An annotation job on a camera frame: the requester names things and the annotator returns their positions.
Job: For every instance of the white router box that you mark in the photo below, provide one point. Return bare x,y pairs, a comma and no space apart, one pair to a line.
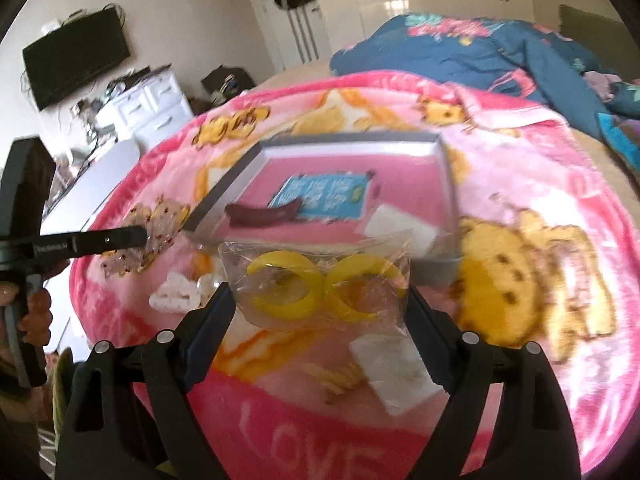
50,27

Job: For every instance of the clear bag of yellow hoops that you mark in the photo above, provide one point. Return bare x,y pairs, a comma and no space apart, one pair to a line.
320,280

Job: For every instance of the white hair claw clip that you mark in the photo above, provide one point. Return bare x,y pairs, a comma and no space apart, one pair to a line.
172,295

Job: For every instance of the green headboard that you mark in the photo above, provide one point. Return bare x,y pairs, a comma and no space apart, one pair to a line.
590,30

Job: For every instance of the black bag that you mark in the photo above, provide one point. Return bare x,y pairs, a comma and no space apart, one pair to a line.
225,80

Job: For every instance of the pink printed blanket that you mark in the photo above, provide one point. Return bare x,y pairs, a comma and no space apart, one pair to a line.
500,160

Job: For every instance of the white door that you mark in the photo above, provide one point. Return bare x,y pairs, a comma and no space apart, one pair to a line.
310,35

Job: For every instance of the white drawer chest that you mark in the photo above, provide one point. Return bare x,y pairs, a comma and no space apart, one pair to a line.
155,105

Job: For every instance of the white bed footboard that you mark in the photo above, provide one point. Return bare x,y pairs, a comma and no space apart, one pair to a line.
100,175

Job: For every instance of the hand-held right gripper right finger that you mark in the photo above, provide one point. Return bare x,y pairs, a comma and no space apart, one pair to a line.
425,332

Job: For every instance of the clear beaded hair accessory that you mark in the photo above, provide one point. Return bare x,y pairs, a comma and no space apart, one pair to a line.
160,230

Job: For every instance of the purple cloth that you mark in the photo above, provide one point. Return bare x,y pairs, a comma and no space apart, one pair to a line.
602,85

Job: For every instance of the white paper packet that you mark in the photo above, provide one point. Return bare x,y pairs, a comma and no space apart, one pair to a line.
395,375
400,227

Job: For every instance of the grey jewelry box tray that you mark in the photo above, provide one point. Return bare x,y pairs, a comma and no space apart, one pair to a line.
350,137

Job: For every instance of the dark red hair clip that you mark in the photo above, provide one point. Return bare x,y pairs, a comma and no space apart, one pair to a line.
260,217

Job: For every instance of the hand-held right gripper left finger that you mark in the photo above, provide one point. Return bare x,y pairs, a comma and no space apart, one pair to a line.
212,340

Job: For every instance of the black television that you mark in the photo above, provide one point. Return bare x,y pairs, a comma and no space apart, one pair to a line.
70,60

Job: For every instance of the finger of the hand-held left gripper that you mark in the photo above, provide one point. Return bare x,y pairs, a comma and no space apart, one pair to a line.
115,240

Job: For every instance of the blue printed card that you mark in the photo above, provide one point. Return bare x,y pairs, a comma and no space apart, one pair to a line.
325,195

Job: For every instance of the person's left hand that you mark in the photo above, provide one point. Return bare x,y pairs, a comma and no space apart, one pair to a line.
40,315

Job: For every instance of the blue floral quilt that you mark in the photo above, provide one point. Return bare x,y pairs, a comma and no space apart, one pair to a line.
450,55

